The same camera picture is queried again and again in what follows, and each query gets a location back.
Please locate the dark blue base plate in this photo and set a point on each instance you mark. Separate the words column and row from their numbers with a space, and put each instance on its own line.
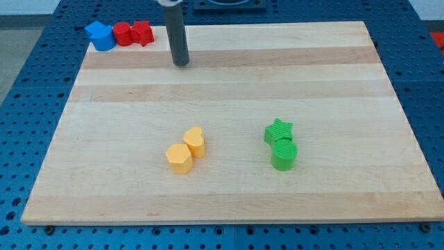
column 216, row 6

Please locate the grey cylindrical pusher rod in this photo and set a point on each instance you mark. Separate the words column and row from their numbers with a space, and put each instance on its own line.
column 176, row 32

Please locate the yellow hexagon block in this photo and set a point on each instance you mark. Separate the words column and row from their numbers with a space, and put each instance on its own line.
column 179, row 158

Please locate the green cylinder block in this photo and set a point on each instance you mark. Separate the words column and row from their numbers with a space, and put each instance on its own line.
column 283, row 155

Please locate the red cylinder block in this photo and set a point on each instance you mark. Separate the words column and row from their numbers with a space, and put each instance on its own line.
column 122, row 34

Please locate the yellow heart block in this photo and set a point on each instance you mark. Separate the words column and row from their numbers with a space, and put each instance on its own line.
column 195, row 141

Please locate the blue block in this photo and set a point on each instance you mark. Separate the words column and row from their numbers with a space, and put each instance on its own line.
column 101, row 36

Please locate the red star block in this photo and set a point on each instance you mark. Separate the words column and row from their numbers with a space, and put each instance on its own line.
column 141, row 33

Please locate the green star block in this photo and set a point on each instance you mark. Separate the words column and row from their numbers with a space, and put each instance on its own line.
column 278, row 130

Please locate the wooden board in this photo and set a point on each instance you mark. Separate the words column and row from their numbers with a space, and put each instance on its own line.
column 358, row 159

